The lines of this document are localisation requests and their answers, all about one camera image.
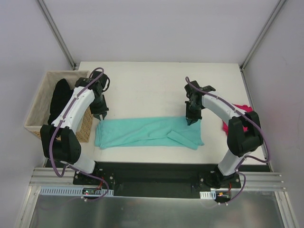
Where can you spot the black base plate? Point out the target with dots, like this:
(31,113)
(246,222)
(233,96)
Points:
(157,180)

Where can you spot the white cable duct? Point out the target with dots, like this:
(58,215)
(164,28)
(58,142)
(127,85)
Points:
(75,191)
(208,195)

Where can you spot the aluminium rail frame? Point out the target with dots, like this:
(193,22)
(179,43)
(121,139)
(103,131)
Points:
(254,181)

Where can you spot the aluminium corner post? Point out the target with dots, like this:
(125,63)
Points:
(263,32)
(56,33)

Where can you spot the left white cable duct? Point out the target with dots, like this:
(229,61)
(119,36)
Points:
(75,191)

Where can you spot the wicker laundry basket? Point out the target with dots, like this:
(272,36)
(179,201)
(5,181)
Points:
(39,112)

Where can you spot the teal t-shirt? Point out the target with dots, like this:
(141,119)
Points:
(148,132)

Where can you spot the right aluminium corner post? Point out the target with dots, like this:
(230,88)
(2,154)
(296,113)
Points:
(263,32)

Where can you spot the black garment in basket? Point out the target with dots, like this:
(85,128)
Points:
(60,98)

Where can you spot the right white cable duct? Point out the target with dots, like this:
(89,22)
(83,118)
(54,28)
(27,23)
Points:
(208,195)

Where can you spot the left aluminium corner post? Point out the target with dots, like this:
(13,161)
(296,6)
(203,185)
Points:
(56,33)

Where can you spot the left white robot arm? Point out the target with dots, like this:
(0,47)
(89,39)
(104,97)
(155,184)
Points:
(59,141)

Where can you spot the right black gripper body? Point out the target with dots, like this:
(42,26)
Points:
(193,115)

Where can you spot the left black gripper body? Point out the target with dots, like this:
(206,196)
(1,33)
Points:
(99,111)

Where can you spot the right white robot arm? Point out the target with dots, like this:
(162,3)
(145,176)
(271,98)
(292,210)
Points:
(244,130)

